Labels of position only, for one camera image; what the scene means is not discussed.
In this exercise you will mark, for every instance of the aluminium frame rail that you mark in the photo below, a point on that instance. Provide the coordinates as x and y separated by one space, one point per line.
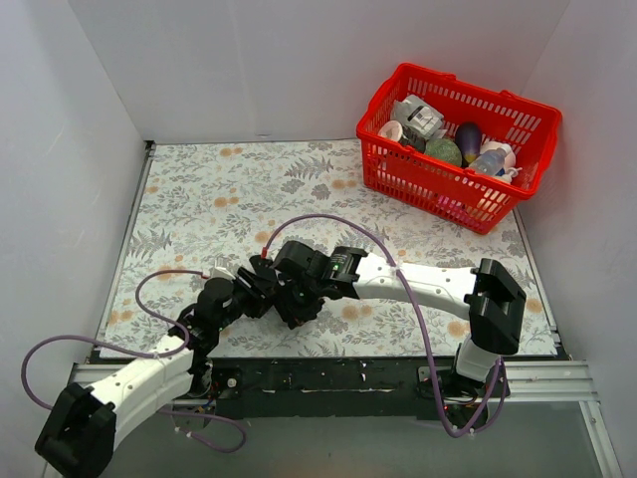
550 425

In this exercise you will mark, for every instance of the floral patterned table mat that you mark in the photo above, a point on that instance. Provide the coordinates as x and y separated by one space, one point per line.
202 204

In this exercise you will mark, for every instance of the black zippered tool case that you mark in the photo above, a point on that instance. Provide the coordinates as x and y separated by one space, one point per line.
294 304

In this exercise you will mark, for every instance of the white round toy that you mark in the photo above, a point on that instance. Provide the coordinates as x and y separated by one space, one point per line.
510 170

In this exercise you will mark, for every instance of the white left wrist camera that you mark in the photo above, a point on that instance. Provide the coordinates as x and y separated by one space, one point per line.
219 271

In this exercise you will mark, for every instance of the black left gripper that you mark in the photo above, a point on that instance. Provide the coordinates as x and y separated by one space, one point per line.
255 285

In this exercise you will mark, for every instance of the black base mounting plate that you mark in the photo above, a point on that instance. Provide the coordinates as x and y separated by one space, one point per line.
242 388

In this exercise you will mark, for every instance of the red plastic shopping basket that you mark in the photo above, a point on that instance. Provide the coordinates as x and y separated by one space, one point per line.
473 201

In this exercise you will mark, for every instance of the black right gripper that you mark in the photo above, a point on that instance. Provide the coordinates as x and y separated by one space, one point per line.
297 306

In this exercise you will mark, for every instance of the green textured ball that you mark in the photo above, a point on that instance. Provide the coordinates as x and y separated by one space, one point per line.
445 150

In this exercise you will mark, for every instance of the purple toy eggplant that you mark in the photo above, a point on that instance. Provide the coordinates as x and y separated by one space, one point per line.
468 138

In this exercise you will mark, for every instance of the clear plastic bottle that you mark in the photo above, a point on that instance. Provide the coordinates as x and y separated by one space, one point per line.
490 162

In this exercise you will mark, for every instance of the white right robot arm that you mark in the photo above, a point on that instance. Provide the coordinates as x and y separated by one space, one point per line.
486 296

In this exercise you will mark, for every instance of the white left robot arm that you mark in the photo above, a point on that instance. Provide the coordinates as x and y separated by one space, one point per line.
87 423

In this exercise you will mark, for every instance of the white pink cup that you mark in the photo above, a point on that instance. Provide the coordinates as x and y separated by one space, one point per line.
392 130

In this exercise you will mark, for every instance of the grey foil snack pouch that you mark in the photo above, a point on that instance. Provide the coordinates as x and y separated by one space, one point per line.
417 118

